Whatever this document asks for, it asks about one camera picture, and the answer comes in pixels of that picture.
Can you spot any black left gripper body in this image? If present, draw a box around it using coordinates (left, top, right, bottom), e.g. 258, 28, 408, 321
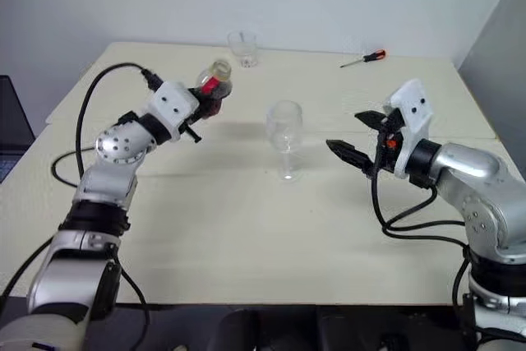
184, 87, 210, 144

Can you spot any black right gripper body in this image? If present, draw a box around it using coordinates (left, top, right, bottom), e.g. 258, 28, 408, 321
371, 108, 406, 174

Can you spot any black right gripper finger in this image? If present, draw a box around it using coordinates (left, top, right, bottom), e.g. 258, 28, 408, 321
353, 109, 388, 131
325, 139, 377, 178

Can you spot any clear bottle with dark drink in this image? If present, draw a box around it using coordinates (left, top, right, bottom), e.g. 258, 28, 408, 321
197, 58, 236, 118

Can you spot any clear wine glass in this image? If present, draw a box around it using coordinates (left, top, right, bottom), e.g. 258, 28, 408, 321
265, 99, 304, 182

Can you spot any clear glass tumbler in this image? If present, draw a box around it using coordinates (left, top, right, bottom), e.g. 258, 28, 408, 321
227, 30, 261, 69

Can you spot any orange and black screwdriver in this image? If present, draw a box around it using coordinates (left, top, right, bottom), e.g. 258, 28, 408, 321
339, 48, 389, 70

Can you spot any grey partition panel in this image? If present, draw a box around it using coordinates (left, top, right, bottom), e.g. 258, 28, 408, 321
456, 0, 526, 182

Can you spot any dark laptop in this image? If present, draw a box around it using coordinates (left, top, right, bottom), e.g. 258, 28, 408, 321
0, 75, 37, 184

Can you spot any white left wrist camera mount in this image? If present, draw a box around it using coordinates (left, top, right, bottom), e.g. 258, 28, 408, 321
146, 81, 198, 141

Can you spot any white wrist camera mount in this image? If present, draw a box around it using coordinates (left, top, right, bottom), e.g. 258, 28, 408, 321
146, 81, 198, 141
383, 77, 436, 180

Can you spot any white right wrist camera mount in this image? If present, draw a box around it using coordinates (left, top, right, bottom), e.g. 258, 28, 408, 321
383, 77, 436, 180

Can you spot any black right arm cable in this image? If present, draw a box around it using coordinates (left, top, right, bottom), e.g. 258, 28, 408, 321
370, 169, 474, 310

